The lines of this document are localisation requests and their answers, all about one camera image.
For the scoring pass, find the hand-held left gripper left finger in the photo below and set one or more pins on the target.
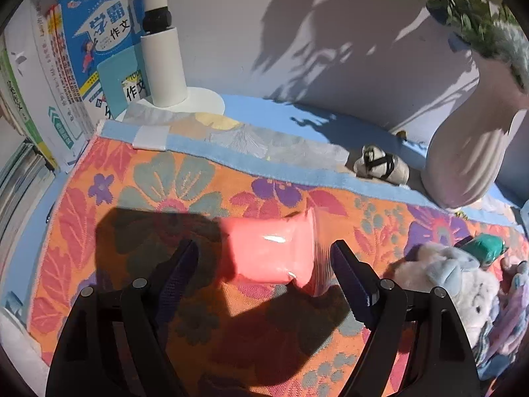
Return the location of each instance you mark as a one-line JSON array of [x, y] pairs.
[[181, 275]]

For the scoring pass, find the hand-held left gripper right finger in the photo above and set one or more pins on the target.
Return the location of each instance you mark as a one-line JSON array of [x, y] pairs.
[[351, 275]]

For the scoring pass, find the pink soft plastic packet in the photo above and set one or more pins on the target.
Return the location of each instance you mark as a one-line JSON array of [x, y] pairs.
[[268, 256]]

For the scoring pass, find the green soft packet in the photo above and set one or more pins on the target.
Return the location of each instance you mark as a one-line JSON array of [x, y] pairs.
[[485, 248]]

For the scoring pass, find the floral orange towel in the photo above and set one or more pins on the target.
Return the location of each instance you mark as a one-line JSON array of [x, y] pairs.
[[165, 182]]

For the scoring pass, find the white plush toy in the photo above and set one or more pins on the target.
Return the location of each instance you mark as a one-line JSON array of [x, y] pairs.
[[454, 289]]

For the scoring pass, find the rolled white sock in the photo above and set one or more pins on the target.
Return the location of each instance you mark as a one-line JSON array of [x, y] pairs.
[[380, 165]]

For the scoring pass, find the pink ribbed vase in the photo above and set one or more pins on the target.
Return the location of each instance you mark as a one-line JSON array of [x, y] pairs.
[[463, 153]]

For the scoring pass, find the purple plush toy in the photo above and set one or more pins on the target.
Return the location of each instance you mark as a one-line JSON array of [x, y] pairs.
[[514, 310]]

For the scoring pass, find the stack of flat books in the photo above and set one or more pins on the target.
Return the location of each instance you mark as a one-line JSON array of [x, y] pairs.
[[20, 190]]

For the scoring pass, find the white desk lamp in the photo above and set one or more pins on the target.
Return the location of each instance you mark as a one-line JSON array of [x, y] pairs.
[[165, 70]]

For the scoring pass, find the row of upright books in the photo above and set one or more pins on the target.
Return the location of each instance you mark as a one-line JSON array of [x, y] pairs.
[[70, 70]]

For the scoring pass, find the artificial flower bouquet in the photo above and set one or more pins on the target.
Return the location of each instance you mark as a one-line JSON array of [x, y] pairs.
[[475, 12]]

